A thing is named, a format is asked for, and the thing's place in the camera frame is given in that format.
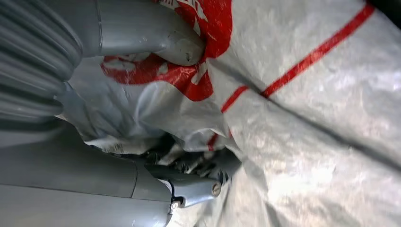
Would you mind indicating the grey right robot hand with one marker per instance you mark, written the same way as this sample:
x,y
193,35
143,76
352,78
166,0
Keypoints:
x,y
78,188

